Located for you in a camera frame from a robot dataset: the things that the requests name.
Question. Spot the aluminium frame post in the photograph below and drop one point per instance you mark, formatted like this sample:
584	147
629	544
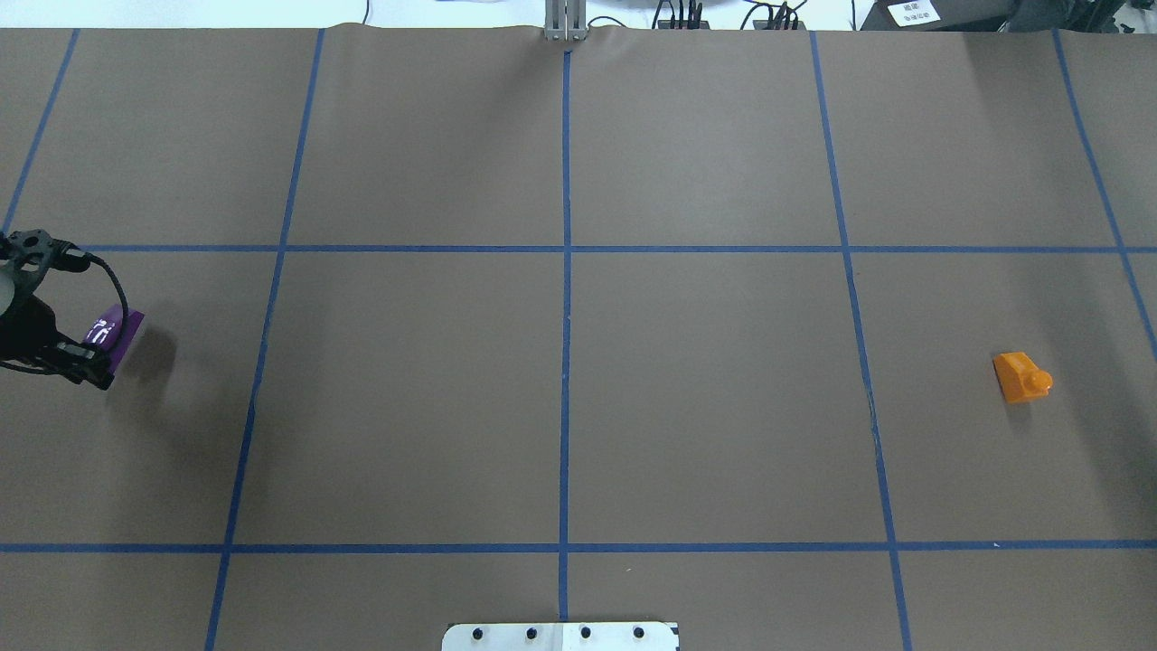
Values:
565	20

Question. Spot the orange trapezoid block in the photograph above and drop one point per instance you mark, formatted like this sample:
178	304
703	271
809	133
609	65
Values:
1020	379

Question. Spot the black box with label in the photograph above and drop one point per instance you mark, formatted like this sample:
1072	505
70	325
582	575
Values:
936	16

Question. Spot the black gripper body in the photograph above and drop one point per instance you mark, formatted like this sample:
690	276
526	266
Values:
27	330

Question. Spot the purple trapezoid block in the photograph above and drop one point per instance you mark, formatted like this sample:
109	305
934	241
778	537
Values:
113	332

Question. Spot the power strip with plugs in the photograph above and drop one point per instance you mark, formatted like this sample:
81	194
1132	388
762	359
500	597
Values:
679	15
773	16

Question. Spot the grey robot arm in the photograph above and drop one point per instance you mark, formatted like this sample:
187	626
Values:
74	259

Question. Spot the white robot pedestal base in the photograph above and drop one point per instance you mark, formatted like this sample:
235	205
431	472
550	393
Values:
606	635

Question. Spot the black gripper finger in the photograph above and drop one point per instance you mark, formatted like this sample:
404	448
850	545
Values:
81	363

